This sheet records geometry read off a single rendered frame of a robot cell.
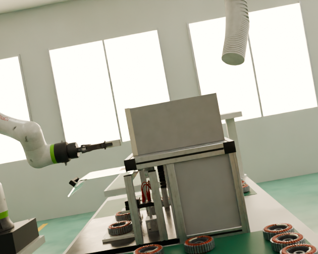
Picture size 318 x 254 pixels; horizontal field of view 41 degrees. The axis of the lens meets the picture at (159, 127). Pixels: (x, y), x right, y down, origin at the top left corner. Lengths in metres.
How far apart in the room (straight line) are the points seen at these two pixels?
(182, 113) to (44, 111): 5.25
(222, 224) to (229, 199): 0.10
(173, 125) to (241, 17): 1.52
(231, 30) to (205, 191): 1.62
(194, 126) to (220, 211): 0.36
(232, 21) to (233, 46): 0.21
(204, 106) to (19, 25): 5.62
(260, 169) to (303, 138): 0.82
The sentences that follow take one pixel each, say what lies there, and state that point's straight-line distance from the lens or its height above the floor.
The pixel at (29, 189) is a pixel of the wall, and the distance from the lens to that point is 7.09.
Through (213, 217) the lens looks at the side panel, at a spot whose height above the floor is 0.83.
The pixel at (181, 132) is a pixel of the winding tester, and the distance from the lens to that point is 1.79.
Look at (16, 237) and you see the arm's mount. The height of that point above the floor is 0.82.
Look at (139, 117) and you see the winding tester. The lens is 1.79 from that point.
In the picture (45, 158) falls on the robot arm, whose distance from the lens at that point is 1.98.
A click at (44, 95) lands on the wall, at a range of 6.92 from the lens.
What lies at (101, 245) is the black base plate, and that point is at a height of 0.77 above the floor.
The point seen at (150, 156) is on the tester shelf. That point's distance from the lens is 1.68.
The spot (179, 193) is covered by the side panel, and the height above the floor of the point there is 0.94.
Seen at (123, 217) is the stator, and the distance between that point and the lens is 2.16.
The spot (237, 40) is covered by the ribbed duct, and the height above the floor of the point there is 1.69.
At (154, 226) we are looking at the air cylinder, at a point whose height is 0.79.
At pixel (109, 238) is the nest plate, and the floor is 0.78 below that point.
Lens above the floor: 1.25
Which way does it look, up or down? 1 degrees down
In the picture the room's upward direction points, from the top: 10 degrees counter-clockwise
